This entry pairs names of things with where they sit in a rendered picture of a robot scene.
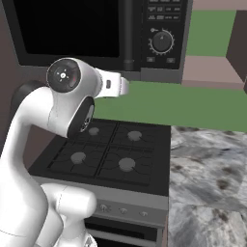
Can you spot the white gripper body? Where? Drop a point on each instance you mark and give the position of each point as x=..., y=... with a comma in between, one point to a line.
x=124, y=87

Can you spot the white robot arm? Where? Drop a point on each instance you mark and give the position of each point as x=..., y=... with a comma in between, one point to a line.
x=29, y=160

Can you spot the brown tall cupboard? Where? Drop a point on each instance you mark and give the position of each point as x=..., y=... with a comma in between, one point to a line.
x=8, y=58

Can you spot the black microwave oven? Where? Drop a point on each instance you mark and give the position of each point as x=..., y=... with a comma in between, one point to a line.
x=162, y=69

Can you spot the silver oven knob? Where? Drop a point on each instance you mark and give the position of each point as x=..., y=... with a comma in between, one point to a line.
x=143, y=213
x=123, y=211
x=103, y=208

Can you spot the brown wall cupboard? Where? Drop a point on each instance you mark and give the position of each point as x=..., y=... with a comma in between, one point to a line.
x=238, y=45

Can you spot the black gas hob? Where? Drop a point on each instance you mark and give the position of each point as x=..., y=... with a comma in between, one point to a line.
x=128, y=151

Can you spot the black microwave door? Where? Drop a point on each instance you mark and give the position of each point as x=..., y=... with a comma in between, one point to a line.
x=64, y=29

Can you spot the silver oven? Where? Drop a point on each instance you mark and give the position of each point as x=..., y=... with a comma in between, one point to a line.
x=135, y=225

